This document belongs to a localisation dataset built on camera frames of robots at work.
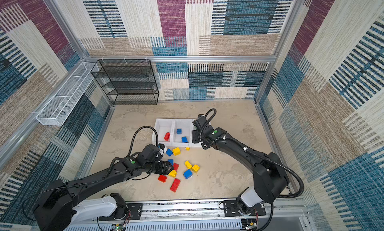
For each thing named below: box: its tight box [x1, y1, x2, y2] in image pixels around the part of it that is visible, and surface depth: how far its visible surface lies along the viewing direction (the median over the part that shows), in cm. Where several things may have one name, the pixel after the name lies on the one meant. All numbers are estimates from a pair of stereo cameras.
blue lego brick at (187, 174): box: [183, 169, 193, 180], surface depth 85 cm
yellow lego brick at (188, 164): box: [184, 160, 193, 169], surface depth 88 cm
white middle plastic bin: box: [171, 118, 192, 148], surface depth 100 cm
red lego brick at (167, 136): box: [164, 132, 170, 141], surface depth 101 cm
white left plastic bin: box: [152, 118, 175, 147], surface depth 101 cm
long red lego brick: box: [169, 178, 181, 193], surface depth 81 cm
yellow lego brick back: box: [172, 147, 182, 156], surface depth 93 cm
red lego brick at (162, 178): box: [157, 175, 168, 183], surface depth 85 cm
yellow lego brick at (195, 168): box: [191, 164, 200, 174], surface depth 86 cm
